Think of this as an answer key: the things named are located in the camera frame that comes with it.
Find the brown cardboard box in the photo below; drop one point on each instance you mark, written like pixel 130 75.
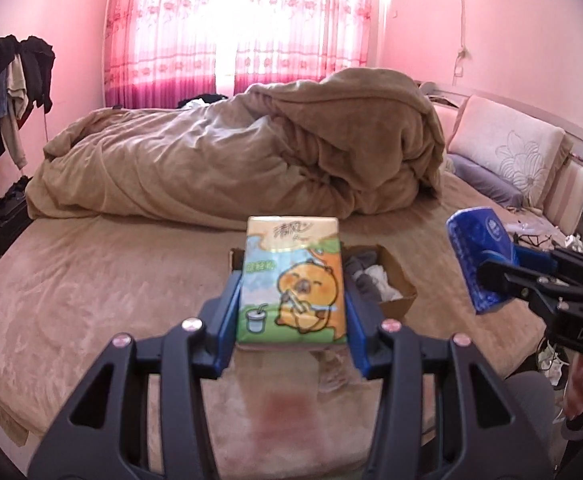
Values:
pixel 397 278

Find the tan fleece blanket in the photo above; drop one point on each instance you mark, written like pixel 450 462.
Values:
pixel 361 141

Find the person's right hand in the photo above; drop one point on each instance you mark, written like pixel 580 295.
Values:
pixel 573 397

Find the pink window curtain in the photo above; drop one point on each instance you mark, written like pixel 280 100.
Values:
pixel 160 53

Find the blue tissue pack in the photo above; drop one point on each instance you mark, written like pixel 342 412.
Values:
pixel 476 236

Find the cartoon tissue pack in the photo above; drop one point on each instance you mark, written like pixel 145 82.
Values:
pixel 292 288

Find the floral cream pillow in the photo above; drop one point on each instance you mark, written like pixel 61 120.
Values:
pixel 520 149

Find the brown bed sheet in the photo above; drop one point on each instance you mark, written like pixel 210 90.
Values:
pixel 68 286

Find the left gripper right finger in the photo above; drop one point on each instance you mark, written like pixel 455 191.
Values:
pixel 443 412

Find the clear plastic snack bag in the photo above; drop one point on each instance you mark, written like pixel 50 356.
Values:
pixel 336 369

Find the purple grey pillow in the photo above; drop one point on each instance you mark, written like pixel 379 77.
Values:
pixel 485 182

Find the hanging dark clothes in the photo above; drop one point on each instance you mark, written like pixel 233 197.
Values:
pixel 25 82

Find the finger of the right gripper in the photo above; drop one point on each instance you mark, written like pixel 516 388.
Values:
pixel 498 281
pixel 558 262

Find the dark grey sock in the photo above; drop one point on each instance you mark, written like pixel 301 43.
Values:
pixel 355 267

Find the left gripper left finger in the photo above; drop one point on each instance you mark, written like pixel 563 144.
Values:
pixel 101 432

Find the white sock in box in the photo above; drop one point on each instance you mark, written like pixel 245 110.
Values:
pixel 377 279

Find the padded headboard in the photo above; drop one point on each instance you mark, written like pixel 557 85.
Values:
pixel 564 204

